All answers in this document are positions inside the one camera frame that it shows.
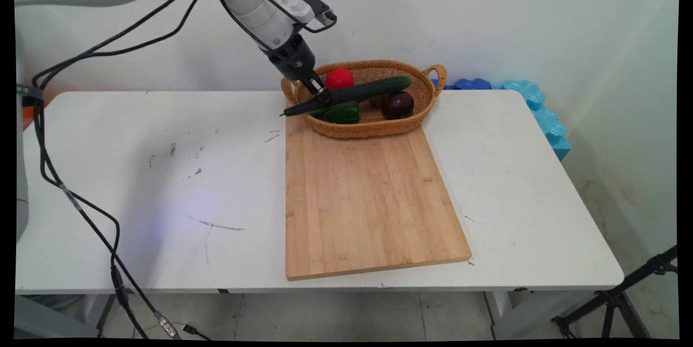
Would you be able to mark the green toy pepper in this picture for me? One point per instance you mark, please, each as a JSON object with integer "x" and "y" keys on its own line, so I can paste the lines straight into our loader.
{"x": 344, "y": 113}

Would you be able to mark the light wooden cutting board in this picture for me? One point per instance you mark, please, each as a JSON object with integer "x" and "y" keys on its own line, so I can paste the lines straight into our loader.
{"x": 368, "y": 201}

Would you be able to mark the dark green cucumber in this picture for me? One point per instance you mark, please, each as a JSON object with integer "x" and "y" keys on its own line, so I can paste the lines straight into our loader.
{"x": 373, "y": 89}

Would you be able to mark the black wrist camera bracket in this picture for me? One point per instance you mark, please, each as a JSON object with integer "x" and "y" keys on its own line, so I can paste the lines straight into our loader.
{"x": 324, "y": 11}

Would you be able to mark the black tripod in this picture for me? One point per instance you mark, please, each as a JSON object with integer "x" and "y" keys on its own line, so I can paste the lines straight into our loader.
{"x": 614, "y": 298}

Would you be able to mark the large blue foam mat piece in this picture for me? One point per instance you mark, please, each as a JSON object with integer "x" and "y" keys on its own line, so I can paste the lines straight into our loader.
{"x": 544, "y": 114}

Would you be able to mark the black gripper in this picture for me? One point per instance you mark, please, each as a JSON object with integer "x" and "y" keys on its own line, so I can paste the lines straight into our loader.
{"x": 292, "y": 57}

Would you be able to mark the dark purple eggplant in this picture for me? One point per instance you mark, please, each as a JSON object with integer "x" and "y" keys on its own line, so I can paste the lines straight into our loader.
{"x": 398, "y": 104}

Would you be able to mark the white table leg frame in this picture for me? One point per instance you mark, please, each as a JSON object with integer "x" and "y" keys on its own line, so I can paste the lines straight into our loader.
{"x": 520, "y": 314}

